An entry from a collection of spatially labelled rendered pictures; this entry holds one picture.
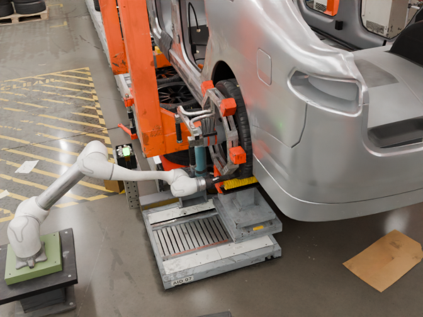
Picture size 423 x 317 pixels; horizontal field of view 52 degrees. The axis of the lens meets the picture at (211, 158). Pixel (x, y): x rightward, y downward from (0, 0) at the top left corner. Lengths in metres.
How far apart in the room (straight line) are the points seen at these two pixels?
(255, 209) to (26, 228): 1.52
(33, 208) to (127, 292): 0.81
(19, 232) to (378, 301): 2.18
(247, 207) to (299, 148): 1.28
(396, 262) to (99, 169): 2.03
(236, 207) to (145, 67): 1.18
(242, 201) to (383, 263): 1.03
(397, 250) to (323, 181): 1.41
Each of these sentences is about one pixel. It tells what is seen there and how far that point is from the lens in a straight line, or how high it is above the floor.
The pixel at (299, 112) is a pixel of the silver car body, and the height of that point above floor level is 1.37.
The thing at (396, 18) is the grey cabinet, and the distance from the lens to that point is 7.28.
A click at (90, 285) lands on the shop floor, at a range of 3.14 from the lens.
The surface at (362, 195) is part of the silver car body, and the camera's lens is 2.15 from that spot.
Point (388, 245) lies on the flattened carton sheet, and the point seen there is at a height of 0.01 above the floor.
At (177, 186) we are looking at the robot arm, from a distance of 2.67.
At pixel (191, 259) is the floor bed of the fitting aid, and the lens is 3.03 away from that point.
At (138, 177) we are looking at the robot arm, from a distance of 2.62.
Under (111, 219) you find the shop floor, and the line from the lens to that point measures 3.63.
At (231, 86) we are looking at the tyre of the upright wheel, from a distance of 2.69.
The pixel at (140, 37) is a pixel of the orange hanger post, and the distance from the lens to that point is 2.96.
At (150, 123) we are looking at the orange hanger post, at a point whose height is 0.80.
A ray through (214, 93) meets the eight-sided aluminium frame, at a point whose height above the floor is 1.10.
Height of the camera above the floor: 2.19
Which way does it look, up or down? 31 degrees down
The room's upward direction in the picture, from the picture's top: 4 degrees counter-clockwise
